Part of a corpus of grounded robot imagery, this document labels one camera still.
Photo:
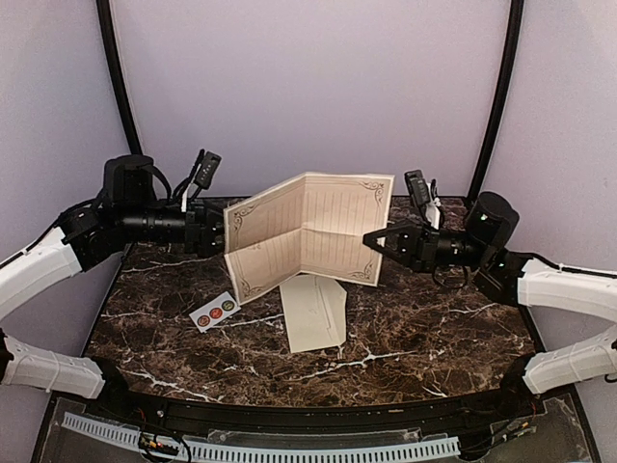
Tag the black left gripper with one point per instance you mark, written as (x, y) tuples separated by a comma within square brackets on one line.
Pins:
[(201, 241)]

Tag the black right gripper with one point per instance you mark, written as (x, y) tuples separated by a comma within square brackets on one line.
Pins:
[(417, 246)]

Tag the cream paper envelope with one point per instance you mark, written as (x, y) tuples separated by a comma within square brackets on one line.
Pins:
[(314, 313)]

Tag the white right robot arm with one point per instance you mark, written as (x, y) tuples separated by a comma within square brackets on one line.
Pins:
[(514, 279)]

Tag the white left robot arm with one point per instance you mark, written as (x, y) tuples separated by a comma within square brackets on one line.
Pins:
[(135, 204)]

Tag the white sticker sheet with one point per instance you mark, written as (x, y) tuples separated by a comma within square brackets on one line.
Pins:
[(214, 312)]

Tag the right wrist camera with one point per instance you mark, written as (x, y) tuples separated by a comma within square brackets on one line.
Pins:
[(424, 198)]

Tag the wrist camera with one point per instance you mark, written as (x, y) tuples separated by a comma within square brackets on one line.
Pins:
[(424, 198), (201, 176)]

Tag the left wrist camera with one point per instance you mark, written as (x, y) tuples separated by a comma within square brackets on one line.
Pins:
[(201, 176)]

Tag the black right corner post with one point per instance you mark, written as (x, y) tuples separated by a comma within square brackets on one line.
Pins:
[(507, 62)]

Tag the black corner post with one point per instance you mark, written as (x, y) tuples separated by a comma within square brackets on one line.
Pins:
[(507, 62), (113, 60)]

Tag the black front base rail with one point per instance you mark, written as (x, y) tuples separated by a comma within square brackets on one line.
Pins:
[(466, 413)]

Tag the black left corner post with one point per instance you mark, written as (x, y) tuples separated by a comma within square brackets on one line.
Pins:
[(113, 60)]

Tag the white slotted cable duct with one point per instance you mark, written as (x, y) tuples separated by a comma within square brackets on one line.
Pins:
[(235, 446)]

